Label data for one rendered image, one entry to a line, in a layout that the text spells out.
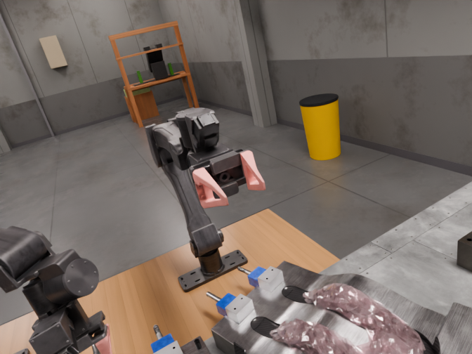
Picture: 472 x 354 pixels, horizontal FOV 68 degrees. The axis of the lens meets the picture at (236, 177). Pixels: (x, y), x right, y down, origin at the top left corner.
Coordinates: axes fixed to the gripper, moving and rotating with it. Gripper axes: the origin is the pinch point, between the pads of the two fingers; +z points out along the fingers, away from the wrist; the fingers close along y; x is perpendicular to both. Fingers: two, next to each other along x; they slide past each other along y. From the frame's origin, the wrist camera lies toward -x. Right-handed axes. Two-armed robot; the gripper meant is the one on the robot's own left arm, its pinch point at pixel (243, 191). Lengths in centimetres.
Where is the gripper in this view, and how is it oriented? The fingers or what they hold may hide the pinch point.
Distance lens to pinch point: 53.0
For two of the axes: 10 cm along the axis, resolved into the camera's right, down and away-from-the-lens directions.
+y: 8.8, -3.5, 3.1
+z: 4.2, 3.0, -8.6
